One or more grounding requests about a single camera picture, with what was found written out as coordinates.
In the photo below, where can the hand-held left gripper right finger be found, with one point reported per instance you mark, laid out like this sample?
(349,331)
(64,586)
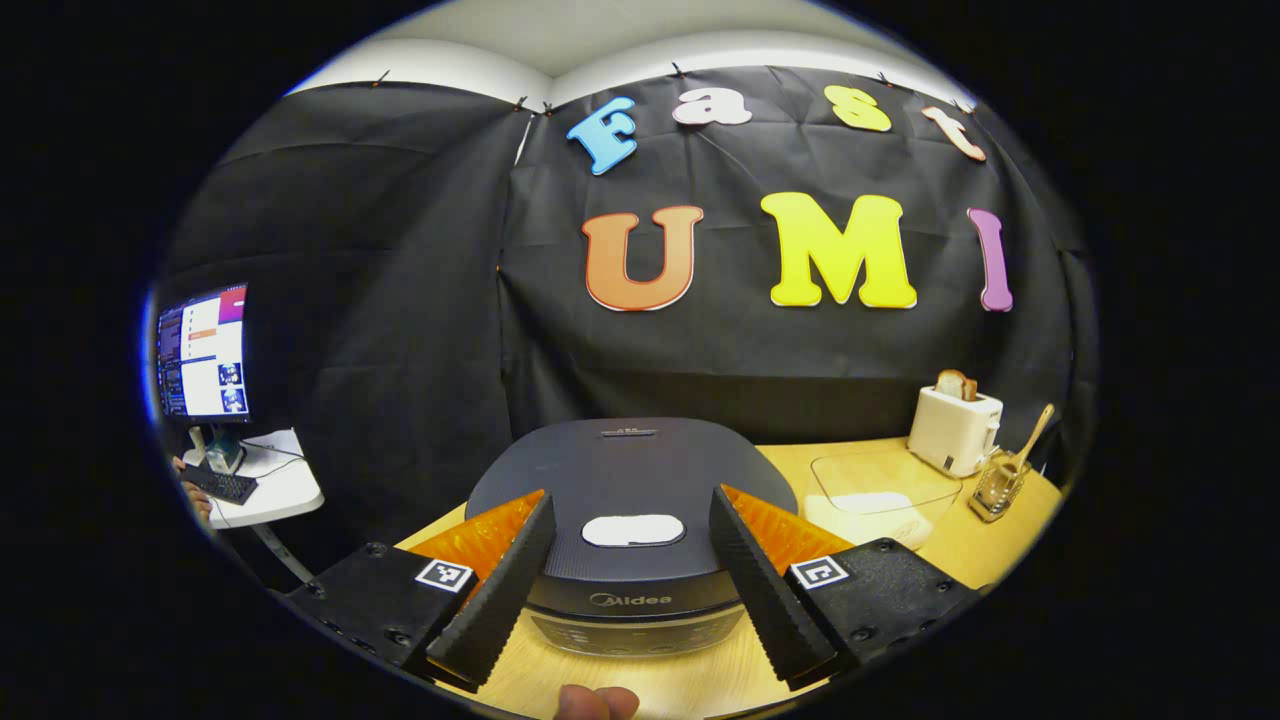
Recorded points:
(762,592)

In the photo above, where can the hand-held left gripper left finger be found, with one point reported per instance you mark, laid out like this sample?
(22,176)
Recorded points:
(505,590)

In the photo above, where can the dark grey rice cooker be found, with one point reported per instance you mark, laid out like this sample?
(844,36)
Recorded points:
(640,470)

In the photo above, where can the wooden spoon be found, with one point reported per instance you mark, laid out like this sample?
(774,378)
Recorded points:
(1030,445)

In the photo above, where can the white side table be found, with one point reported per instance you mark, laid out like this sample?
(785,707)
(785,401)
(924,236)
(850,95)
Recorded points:
(285,490)

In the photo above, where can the white toaster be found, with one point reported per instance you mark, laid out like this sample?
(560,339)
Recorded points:
(950,430)

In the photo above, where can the brown bread slice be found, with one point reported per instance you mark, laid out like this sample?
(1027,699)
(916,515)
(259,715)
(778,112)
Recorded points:
(955,385)

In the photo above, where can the black keyboard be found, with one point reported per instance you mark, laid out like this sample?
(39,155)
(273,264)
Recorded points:
(220,485)

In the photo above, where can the black backdrop cloth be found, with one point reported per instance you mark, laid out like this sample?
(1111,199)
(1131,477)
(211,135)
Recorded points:
(400,300)

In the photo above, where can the computer monitor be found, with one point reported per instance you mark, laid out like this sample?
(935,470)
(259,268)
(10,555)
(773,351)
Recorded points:
(205,350)

